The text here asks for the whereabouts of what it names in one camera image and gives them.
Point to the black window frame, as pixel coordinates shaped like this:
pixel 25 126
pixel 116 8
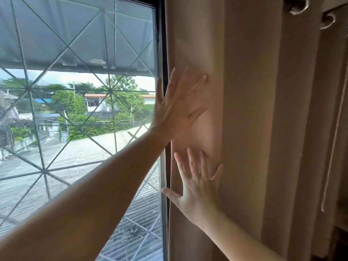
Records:
pixel 162 38

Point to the person's left little finger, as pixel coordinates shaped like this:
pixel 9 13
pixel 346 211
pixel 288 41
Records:
pixel 159 89

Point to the person's left middle finger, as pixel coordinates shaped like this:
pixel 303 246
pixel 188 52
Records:
pixel 185 77

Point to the grey awning roof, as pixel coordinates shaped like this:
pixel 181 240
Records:
pixel 40 32

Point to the person's left forearm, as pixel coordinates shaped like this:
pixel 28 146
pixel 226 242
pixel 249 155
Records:
pixel 89 198

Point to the beige fabric curtain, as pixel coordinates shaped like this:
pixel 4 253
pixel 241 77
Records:
pixel 250 111

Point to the white house with orange roof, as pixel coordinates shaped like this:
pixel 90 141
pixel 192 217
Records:
pixel 100 103

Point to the person's right little finger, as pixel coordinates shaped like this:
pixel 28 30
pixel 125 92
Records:
pixel 217 174

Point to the green trees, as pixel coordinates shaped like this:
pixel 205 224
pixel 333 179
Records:
pixel 73 101

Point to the metal window grille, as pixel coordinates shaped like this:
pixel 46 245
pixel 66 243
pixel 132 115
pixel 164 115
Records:
pixel 110 91

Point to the corrugated metal roof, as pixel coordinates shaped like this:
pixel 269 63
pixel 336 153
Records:
pixel 81 152

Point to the person's right forearm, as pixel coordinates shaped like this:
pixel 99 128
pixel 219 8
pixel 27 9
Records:
pixel 233 239

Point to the silver curtain grommet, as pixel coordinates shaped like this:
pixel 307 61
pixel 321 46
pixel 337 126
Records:
pixel 330 23
pixel 305 8

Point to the person's right thumb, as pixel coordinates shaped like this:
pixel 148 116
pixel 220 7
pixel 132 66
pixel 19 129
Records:
pixel 170 194

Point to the person's right hand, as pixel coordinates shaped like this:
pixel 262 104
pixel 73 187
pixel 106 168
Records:
pixel 199 197

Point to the person's right middle finger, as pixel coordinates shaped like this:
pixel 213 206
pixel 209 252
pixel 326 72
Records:
pixel 193 163

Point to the person's left hand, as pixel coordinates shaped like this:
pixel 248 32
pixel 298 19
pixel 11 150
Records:
pixel 174 111

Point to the person's left thumb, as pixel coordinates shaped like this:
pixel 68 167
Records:
pixel 198 111

